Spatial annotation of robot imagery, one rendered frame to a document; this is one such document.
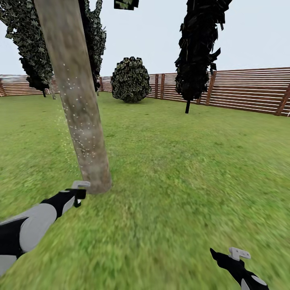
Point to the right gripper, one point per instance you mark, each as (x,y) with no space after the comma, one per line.
(224,261)

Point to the bush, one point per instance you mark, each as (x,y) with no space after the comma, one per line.
(130,80)

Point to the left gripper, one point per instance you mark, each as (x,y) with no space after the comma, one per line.
(81,193)

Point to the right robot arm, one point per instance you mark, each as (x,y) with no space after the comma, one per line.
(232,262)

